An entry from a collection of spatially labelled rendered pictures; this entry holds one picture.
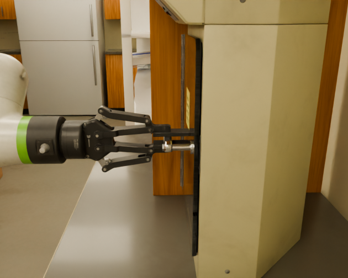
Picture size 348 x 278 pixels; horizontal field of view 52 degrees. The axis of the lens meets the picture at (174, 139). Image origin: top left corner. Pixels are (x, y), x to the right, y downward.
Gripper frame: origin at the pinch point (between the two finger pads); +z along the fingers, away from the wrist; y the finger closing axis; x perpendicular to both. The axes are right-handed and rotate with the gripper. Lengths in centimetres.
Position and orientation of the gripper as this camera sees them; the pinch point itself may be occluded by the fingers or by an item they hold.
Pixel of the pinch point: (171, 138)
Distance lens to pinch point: 69.1
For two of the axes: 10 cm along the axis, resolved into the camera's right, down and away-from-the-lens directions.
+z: 10.0, -0.1, 0.4
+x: -0.4, -3.0, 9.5
